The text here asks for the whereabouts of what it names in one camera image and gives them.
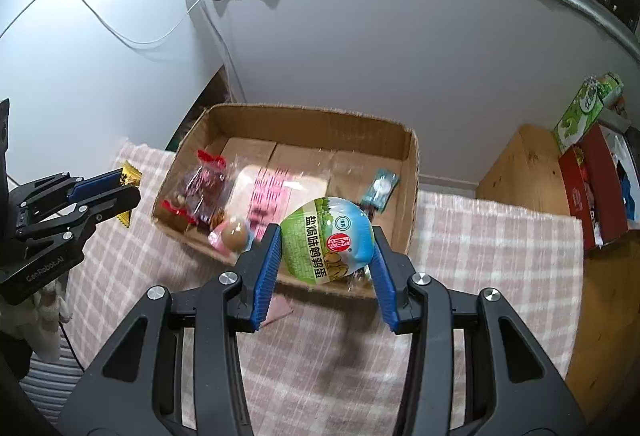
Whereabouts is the yellow candy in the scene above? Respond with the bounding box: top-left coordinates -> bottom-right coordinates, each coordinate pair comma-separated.
117,161 -> 142,228

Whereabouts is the red brown snack bag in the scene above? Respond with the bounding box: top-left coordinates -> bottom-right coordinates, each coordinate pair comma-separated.
160,149 -> 231,233

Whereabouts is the pink egg snack pack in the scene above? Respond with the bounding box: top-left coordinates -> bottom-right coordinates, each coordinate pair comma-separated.
207,216 -> 255,257

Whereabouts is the packaged sliced bread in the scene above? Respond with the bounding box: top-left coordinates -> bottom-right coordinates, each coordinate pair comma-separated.
224,164 -> 330,239

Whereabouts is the green blue egg snack pack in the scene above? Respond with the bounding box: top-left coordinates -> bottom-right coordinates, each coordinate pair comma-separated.
280,197 -> 375,285

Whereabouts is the clear green candy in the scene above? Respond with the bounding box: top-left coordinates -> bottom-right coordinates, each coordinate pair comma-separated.
360,169 -> 400,213

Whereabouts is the red open box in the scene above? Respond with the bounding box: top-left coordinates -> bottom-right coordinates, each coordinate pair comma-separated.
559,123 -> 639,252

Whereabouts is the wooden side table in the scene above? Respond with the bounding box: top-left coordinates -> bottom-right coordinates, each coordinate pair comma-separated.
476,124 -> 639,422

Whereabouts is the brown cardboard box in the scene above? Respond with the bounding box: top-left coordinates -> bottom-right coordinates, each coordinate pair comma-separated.
152,104 -> 420,267

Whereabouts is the green tissue box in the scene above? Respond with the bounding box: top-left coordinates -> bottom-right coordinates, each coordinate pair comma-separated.
552,72 -> 624,155

